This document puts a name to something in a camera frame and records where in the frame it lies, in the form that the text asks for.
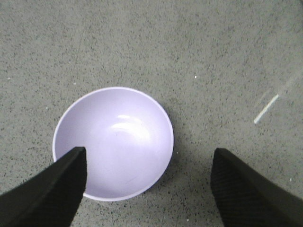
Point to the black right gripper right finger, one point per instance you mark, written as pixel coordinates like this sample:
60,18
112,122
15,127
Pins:
245,198

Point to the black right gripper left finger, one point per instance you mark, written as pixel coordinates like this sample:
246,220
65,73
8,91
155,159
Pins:
49,199

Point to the lilac plastic bowl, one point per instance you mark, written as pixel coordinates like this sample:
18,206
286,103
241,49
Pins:
128,138

